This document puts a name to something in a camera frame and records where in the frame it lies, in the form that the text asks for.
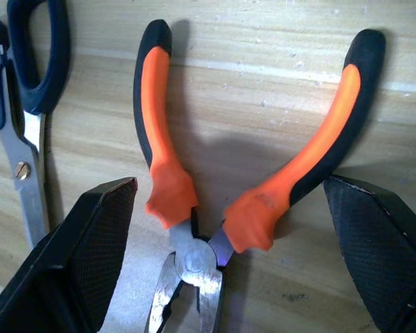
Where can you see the orange black long-nose pliers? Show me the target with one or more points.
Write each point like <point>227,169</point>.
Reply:
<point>197,260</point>

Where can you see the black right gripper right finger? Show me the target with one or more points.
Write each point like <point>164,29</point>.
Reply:
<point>385,260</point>

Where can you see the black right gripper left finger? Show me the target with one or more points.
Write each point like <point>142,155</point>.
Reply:
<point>55,277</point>

